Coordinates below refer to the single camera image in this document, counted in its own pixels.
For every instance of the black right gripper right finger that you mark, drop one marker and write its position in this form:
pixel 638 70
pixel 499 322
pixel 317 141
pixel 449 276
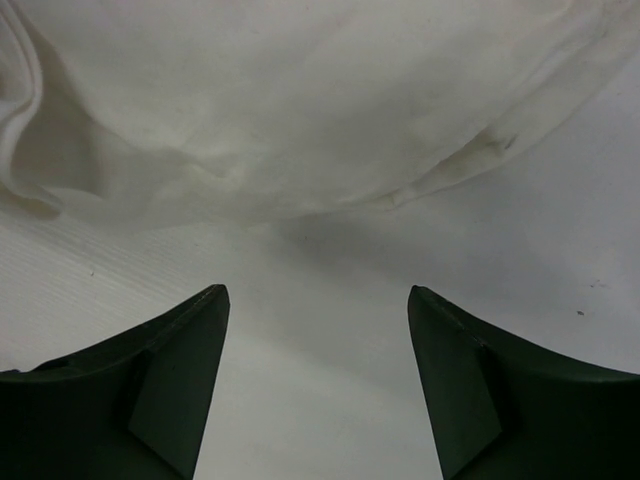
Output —
pixel 502 407

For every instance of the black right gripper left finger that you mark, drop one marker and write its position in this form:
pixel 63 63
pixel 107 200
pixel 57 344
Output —
pixel 133 406

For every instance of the white t-shirt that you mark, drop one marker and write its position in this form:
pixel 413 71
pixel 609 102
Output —
pixel 164 112

